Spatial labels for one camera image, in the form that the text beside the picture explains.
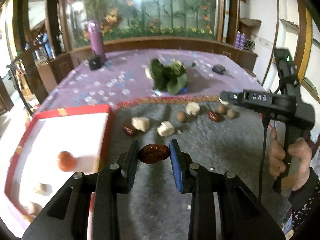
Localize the dark red jujube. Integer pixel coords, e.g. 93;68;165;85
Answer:
138;144;170;164

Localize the person's right hand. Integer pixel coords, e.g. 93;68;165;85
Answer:
268;127;312;191

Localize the grey fluffy mat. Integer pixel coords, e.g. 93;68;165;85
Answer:
105;97;292;240

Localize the red cardboard box tray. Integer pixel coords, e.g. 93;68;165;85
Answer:
4;104;112;221

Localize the black car key fob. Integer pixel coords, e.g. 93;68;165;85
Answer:
212;64;226;75

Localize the purple spray bottles pair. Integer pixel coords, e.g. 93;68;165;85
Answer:
234;31;246;50

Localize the green leafy vegetable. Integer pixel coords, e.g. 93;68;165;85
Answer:
149;59;188;95

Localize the wooden chair back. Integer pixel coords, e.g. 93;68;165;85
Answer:
6;44;48;116

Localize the purple floral tablecloth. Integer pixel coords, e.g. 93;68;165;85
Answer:
37;49;263;112

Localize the small black cup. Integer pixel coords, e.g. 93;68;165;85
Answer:
87;55;102;71

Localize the blue thermos jug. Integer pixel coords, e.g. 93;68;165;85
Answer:
41;33;54;59

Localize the flower painted glass panel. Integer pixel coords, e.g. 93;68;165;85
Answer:
66;0;220;48

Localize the purple thermos bottle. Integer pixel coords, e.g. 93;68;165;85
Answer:
88;19;106;63

